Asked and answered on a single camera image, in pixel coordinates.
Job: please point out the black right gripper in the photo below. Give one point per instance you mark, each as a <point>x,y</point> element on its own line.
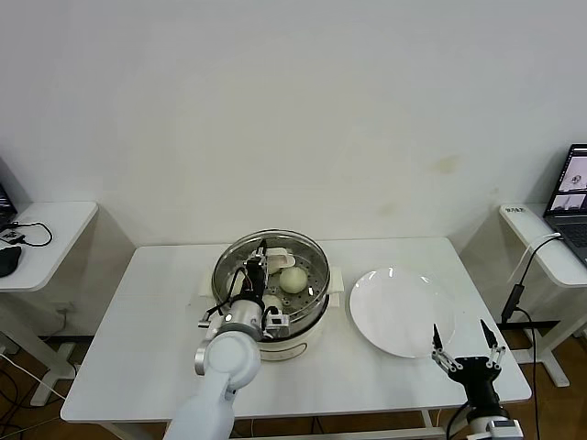
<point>474,376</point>

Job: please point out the black computer mouse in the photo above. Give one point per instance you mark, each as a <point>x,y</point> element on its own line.
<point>8,261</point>

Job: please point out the cream electric cooker base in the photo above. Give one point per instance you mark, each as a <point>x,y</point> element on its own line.
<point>293,348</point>

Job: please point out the perforated steel steamer basket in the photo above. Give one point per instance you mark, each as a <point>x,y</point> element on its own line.
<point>314,314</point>

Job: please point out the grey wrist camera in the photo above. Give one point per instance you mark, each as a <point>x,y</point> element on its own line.
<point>504,431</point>
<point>276,323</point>

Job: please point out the round glass pot lid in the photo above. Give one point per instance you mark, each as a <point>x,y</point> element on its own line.
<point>280,259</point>

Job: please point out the open black laptop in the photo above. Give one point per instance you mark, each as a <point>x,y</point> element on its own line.
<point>5,201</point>

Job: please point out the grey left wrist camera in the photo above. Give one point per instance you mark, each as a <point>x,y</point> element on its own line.
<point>276,323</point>

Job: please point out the black floor bar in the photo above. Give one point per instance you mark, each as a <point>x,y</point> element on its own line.
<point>527,324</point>

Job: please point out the white wall socket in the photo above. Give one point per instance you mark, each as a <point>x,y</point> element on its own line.
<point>64,309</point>

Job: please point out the white steamed baozi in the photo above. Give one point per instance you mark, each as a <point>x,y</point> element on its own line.
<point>273,270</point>
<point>293,280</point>
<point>274,302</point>

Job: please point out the round white plate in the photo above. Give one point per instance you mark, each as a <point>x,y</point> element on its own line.
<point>376,339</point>

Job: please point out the white rectangular table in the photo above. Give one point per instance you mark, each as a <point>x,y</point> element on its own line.
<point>321,394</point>

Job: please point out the white side table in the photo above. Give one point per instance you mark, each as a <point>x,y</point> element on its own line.
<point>564,275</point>
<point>55,238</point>

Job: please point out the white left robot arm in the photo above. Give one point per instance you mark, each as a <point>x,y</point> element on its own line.
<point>227,357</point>

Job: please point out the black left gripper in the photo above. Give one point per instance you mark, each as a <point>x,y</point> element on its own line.
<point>256,279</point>

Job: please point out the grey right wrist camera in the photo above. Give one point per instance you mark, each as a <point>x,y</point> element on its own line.
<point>504,431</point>

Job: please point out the open grey laptop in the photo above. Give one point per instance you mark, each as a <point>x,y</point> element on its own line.
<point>573,229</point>

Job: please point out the label sticker with black print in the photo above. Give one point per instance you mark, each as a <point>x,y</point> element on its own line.
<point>516,211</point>

